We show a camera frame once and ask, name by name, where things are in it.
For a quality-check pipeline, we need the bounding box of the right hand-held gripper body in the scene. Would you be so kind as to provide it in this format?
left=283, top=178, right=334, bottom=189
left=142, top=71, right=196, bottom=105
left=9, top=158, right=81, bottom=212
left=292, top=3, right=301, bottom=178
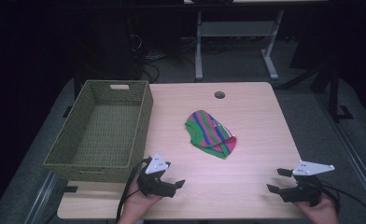
left=279, top=160, right=336, bottom=207

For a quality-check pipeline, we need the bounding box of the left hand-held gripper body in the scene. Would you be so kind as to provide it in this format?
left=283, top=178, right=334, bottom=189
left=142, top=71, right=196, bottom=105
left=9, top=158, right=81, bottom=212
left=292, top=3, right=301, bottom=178
left=136, top=151, right=176, bottom=199

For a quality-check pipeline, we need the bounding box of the striped green pink blue garment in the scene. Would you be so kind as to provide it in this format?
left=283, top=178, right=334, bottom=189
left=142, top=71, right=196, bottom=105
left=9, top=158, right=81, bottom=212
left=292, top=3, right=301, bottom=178
left=184, top=109, right=238, bottom=160

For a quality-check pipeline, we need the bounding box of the green woven basket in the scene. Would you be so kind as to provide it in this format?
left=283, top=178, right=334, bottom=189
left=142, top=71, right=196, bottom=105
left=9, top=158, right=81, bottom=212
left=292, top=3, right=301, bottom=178
left=43, top=79, right=154, bottom=184

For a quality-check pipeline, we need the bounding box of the person's left hand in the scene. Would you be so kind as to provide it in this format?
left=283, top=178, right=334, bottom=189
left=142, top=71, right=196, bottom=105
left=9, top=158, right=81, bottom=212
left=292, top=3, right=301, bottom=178
left=118, top=177, right=164, bottom=224

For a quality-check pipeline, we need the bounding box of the person's right hand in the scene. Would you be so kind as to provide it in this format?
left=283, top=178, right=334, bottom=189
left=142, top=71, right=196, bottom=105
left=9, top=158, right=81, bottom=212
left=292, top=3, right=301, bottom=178
left=292, top=193, right=340, bottom=224

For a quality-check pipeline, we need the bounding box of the black metal stand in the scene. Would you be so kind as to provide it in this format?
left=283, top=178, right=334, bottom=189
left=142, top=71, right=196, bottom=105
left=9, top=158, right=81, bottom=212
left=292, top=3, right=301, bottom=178
left=278, top=57, right=355, bottom=123

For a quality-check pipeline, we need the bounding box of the dark computer tower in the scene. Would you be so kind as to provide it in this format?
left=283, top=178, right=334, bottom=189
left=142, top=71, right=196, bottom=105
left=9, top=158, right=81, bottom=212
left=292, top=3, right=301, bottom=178
left=75, top=12, right=144, bottom=82

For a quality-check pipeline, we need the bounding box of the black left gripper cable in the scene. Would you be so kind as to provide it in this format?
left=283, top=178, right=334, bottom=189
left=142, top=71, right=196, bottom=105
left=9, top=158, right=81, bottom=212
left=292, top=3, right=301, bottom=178
left=115, top=157, right=153, bottom=224

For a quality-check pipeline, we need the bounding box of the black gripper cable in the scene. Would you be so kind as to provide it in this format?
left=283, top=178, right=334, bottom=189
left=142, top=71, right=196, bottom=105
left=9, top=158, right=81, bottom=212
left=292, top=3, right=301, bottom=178
left=319, top=180, right=366, bottom=220
left=115, top=157, right=153, bottom=224

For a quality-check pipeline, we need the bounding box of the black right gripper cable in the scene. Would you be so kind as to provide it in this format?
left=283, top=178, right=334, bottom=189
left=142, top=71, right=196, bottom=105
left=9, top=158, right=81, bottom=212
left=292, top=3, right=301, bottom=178
left=319, top=180, right=366, bottom=220

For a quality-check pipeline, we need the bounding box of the metal floor rail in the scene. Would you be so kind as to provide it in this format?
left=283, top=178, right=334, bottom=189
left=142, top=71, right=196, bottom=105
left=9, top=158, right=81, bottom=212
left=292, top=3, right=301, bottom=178
left=315, top=91, right=366, bottom=216
left=22, top=170, right=61, bottom=224

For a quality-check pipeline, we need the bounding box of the bundle of floor cables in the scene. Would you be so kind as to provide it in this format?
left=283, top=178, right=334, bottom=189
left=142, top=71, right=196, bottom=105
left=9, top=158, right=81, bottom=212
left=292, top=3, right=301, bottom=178
left=131, top=34, right=198, bottom=84

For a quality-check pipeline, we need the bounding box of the grey metal desk frame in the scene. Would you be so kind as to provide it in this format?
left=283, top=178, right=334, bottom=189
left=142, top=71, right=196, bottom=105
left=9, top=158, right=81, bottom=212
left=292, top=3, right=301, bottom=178
left=194, top=8, right=286, bottom=82

